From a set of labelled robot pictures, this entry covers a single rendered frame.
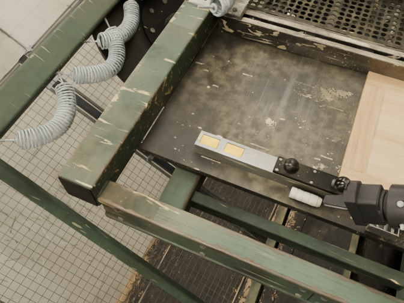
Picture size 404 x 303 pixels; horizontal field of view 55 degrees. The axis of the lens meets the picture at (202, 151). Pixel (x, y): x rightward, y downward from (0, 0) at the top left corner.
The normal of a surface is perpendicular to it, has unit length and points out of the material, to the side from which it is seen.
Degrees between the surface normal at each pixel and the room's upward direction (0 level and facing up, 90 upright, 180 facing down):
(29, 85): 90
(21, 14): 90
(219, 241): 54
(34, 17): 90
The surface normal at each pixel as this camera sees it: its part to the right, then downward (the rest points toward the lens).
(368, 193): -0.50, -0.64
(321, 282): 0.00, -0.54
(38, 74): 0.53, -0.25
